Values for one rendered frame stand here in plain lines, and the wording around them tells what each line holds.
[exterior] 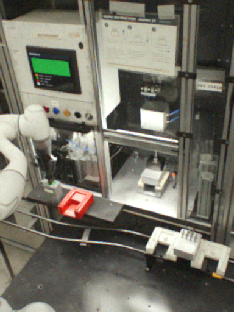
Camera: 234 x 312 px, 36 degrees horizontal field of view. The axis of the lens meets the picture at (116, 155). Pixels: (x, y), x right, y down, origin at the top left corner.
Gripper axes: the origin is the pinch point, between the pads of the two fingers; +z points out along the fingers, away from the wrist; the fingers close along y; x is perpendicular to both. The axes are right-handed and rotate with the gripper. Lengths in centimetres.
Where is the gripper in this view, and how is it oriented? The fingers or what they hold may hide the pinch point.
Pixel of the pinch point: (50, 177)
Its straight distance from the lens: 193.6
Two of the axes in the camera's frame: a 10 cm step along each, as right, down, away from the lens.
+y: -9.0, -1.9, 3.8
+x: -4.2, 5.5, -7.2
